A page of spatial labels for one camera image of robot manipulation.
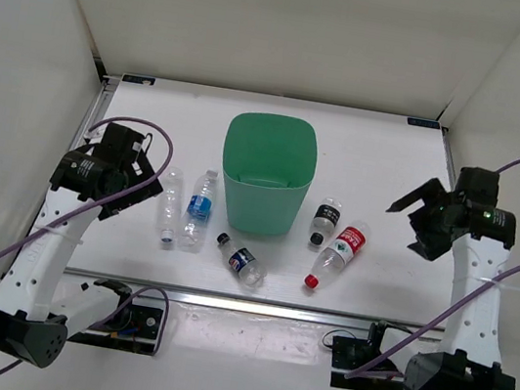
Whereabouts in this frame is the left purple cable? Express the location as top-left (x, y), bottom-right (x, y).
top-left (0, 97), bottom-right (197, 390)

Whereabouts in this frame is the small Pepsi bottle black cap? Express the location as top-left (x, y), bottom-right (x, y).
top-left (216, 233), bottom-right (268, 288)

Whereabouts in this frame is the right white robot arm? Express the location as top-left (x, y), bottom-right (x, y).
top-left (346, 178), bottom-right (517, 390)

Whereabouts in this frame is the left blue corner label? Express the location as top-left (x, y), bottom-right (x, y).
top-left (122, 73), bottom-right (155, 86)

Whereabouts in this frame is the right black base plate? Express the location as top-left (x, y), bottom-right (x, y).
top-left (321, 328), bottom-right (403, 390)

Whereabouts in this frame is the aluminium rail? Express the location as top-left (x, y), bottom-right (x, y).
top-left (0, 256), bottom-right (448, 368)
top-left (68, 75), bottom-right (121, 151)
top-left (441, 127), bottom-right (456, 189)

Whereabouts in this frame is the black label small bottle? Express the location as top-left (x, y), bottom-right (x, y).
top-left (309, 197), bottom-right (342, 247)

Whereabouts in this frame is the blue label water bottle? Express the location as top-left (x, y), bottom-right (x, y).
top-left (178, 169), bottom-right (219, 252)

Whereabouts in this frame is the right aluminium rail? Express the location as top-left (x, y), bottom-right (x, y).
top-left (441, 127), bottom-right (456, 189)

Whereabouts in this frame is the red label red cap bottle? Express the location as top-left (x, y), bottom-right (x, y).
top-left (304, 220), bottom-right (371, 290)

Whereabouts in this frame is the right blue corner label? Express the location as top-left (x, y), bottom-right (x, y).
top-left (407, 117), bottom-right (441, 130)

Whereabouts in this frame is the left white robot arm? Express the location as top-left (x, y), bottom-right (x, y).
top-left (0, 142), bottom-right (162, 368)

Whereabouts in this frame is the clear unlabelled plastic bottle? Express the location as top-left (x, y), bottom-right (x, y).
top-left (155, 166), bottom-right (184, 246)

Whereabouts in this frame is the green plastic bin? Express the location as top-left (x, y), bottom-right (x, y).
top-left (222, 112), bottom-right (318, 236)

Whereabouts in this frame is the left aluminium rail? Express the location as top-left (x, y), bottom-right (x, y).
top-left (68, 75), bottom-right (121, 151)

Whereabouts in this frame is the front aluminium rail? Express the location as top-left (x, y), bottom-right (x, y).
top-left (0, 256), bottom-right (448, 368)

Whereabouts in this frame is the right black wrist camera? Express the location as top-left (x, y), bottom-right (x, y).
top-left (454, 166), bottom-right (499, 207)

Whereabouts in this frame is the blue corner label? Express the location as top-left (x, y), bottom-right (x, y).
top-left (122, 73), bottom-right (155, 86)
top-left (407, 117), bottom-right (441, 130)

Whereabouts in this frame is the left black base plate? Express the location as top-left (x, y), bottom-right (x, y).
top-left (68, 303), bottom-right (166, 356)

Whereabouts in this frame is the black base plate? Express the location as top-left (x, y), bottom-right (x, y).
top-left (321, 328), bottom-right (403, 390)
top-left (68, 303), bottom-right (166, 356)

